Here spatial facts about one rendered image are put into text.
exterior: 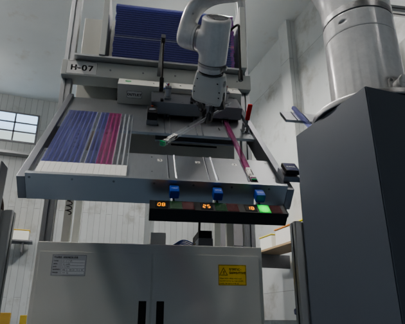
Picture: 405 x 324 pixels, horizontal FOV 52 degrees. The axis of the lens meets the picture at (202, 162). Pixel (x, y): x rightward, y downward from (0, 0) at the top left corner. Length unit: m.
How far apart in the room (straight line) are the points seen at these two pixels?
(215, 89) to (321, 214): 0.70
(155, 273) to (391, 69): 0.91
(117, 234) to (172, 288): 9.35
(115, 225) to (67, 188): 9.62
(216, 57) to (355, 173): 0.71
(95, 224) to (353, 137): 10.13
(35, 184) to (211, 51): 0.59
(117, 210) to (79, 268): 9.45
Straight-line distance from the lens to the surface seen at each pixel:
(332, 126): 0.67
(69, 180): 1.07
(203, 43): 1.22
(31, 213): 10.63
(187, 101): 1.57
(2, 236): 1.08
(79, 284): 1.33
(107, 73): 1.76
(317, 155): 0.69
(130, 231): 10.72
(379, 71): 0.72
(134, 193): 1.07
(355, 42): 0.75
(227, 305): 1.35
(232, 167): 1.22
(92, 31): 2.08
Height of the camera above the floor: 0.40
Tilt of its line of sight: 21 degrees up
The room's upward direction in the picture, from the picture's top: straight up
